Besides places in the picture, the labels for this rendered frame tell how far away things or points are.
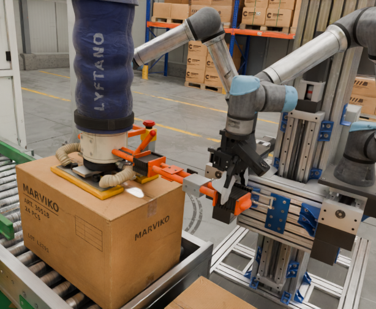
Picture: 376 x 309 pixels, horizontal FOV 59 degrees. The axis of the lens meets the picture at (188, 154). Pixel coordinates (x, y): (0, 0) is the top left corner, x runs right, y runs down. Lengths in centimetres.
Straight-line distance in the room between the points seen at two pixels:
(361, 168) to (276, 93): 58
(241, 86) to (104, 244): 69
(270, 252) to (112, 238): 92
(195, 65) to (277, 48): 227
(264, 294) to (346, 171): 90
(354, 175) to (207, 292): 74
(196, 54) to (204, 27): 790
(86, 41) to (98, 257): 73
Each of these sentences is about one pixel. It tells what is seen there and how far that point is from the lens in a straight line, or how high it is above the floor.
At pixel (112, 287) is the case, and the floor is 67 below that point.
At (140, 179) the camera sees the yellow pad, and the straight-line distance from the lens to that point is 133.
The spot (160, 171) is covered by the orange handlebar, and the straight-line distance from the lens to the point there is 112.
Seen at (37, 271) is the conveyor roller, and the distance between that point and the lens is 162.
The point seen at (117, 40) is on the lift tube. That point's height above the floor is 148.
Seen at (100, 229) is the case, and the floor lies 89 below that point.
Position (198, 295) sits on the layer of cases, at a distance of 146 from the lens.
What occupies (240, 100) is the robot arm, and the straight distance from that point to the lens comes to 90.
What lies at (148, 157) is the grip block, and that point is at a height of 110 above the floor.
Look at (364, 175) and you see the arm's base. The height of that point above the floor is 108.
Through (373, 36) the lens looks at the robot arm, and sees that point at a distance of 113.
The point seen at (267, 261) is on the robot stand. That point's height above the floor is 46.
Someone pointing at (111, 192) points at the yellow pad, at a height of 97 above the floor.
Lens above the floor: 154
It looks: 21 degrees down
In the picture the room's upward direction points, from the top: 5 degrees clockwise
